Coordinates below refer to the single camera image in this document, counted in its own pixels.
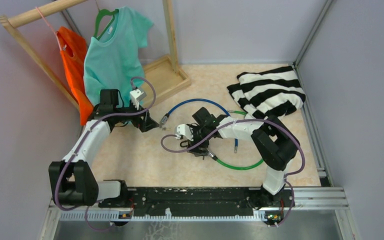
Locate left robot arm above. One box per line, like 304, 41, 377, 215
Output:
48, 87, 159, 211

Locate black white striped cloth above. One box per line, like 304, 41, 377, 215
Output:
227, 66, 307, 119

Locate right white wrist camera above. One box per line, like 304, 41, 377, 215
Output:
174, 124, 194, 141

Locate green hanger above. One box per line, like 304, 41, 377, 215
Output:
94, 7, 119, 39

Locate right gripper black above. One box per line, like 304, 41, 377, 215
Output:
186, 124, 211, 157

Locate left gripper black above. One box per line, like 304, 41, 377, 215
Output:
114, 98, 159, 132

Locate wooden clothes rack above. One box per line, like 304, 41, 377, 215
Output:
0, 0, 192, 109

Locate green cable lock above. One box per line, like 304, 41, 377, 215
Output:
206, 110, 266, 171

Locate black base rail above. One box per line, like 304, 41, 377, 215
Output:
98, 187, 295, 217

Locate orange garment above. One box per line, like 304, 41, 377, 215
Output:
56, 26, 94, 126

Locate teal t-shirt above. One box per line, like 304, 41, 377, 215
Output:
83, 6, 153, 106

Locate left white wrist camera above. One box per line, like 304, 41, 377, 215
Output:
129, 88, 147, 109

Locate blue cable lock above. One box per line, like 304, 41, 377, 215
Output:
158, 98, 239, 154

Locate pink hanger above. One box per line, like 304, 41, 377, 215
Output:
35, 6, 65, 51

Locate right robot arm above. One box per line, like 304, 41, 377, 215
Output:
175, 107, 300, 206

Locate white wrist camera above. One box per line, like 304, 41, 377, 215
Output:
174, 124, 194, 141
129, 88, 147, 109

